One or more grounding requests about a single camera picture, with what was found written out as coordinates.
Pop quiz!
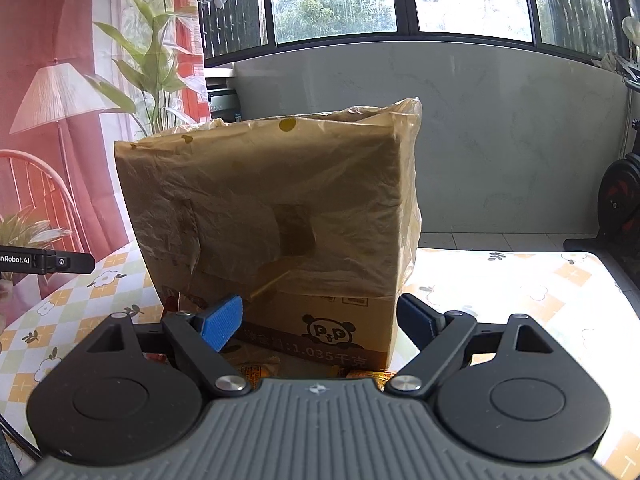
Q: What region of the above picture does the black exercise bike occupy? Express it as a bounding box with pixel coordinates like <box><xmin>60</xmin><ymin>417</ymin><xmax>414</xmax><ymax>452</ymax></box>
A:
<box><xmin>563</xmin><ymin>119</ymin><xmax>640</xmax><ymax>262</ymax></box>

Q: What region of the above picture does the person's trouser leg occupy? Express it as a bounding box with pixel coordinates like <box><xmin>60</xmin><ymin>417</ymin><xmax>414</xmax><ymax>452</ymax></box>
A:
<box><xmin>0</xmin><ymin>439</ymin><xmax>24</xmax><ymax>480</ymax></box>

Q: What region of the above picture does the yellow plastic bag liner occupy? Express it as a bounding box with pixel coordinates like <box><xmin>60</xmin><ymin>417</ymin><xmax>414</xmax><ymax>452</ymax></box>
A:
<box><xmin>113</xmin><ymin>96</ymin><xmax>424</xmax><ymax>306</ymax></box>

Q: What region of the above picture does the orange printed snack packet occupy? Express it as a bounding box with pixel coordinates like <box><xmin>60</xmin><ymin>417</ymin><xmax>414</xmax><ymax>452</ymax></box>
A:
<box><xmin>234</xmin><ymin>354</ymin><xmax>282</xmax><ymax>387</ymax></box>

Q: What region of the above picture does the pale cloth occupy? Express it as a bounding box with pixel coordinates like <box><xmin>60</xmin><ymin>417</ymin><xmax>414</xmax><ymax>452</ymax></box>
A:
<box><xmin>592</xmin><ymin>52</ymin><xmax>640</xmax><ymax>82</ymax></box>

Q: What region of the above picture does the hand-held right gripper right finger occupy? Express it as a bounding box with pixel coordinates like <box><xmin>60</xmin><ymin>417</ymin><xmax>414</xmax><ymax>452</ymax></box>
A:
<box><xmin>384</xmin><ymin>292</ymin><xmax>561</xmax><ymax>396</ymax></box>

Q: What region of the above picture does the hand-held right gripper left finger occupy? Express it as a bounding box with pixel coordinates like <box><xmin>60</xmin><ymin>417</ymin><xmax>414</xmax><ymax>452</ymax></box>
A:
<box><xmin>81</xmin><ymin>294</ymin><xmax>251</xmax><ymax>397</ymax></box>

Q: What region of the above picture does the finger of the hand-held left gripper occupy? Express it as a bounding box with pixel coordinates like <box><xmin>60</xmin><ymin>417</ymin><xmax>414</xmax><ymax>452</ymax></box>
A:
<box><xmin>42</xmin><ymin>251</ymin><xmax>96</xmax><ymax>275</ymax></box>

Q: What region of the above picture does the black cable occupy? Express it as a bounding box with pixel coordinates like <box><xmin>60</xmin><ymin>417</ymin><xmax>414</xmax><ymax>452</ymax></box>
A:
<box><xmin>0</xmin><ymin>411</ymin><xmax>44</xmax><ymax>462</ymax></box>

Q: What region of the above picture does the brown cardboard box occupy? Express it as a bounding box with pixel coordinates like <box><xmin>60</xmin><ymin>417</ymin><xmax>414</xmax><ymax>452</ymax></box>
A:
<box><xmin>114</xmin><ymin>105</ymin><xmax>422</xmax><ymax>370</ymax></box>

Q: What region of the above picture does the orange candy packet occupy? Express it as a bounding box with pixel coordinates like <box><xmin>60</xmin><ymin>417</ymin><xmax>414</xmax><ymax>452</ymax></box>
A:
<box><xmin>329</xmin><ymin>365</ymin><xmax>397</xmax><ymax>384</ymax></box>

